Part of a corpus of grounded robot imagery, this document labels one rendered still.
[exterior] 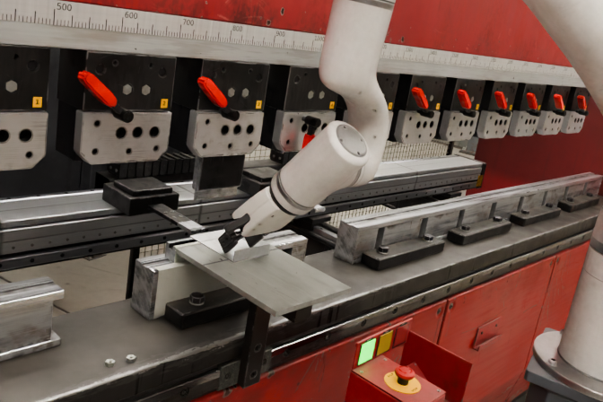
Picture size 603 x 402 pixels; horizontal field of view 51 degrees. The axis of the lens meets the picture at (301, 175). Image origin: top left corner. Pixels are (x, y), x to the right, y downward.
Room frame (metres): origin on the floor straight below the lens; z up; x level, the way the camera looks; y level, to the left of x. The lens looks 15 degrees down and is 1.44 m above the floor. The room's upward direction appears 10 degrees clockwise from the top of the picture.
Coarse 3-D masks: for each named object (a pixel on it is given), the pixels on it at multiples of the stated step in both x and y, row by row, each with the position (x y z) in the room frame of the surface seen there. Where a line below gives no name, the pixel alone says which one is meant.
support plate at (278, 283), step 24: (216, 264) 1.01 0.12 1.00; (240, 264) 1.02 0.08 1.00; (264, 264) 1.04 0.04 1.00; (288, 264) 1.06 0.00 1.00; (240, 288) 0.93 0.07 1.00; (264, 288) 0.94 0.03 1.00; (288, 288) 0.96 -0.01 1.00; (312, 288) 0.97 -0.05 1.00; (336, 288) 0.99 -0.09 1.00; (288, 312) 0.89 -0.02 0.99
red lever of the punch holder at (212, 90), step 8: (200, 80) 0.99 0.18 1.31; (208, 80) 0.99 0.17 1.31; (208, 88) 0.99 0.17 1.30; (216, 88) 1.00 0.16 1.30; (208, 96) 1.01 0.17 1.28; (216, 96) 1.00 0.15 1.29; (224, 96) 1.02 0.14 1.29; (216, 104) 1.01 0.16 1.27; (224, 104) 1.01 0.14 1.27; (224, 112) 1.03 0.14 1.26; (232, 112) 1.03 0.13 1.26; (232, 120) 1.03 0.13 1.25
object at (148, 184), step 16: (112, 192) 1.25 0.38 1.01; (128, 192) 1.23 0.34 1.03; (144, 192) 1.24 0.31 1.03; (160, 192) 1.26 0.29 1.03; (176, 192) 1.29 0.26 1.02; (128, 208) 1.20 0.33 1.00; (144, 208) 1.23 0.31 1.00; (160, 208) 1.22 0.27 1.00; (176, 208) 1.29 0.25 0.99; (176, 224) 1.16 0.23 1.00; (192, 224) 1.16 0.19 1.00
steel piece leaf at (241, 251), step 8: (208, 240) 1.10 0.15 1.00; (216, 240) 1.11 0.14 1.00; (240, 240) 1.13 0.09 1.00; (216, 248) 1.07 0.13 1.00; (240, 248) 1.09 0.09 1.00; (248, 248) 1.05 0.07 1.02; (256, 248) 1.06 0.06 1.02; (264, 248) 1.08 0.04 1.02; (224, 256) 1.04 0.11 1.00; (232, 256) 1.05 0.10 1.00; (240, 256) 1.04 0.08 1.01; (248, 256) 1.05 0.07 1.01; (256, 256) 1.06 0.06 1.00
